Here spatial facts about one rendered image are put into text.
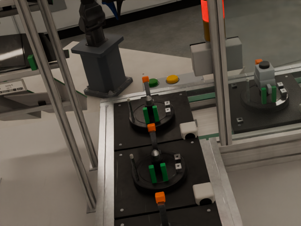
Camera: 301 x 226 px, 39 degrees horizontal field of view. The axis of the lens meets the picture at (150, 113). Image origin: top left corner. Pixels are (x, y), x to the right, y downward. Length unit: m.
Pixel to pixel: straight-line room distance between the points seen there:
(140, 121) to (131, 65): 0.60
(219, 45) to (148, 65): 0.82
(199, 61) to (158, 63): 0.76
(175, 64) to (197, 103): 0.42
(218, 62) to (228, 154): 0.29
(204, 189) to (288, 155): 0.33
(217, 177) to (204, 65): 0.28
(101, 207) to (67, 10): 3.38
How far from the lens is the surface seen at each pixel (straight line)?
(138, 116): 1.27
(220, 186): 1.07
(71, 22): 4.35
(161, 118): 1.25
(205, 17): 1.00
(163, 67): 1.76
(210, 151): 1.16
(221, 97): 1.07
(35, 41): 0.92
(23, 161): 1.47
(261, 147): 1.20
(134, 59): 1.86
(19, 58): 1.00
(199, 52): 1.03
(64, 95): 1.19
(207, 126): 1.31
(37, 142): 1.52
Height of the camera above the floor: 1.72
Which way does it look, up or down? 35 degrees down
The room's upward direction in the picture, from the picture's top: 12 degrees counter-clockwise
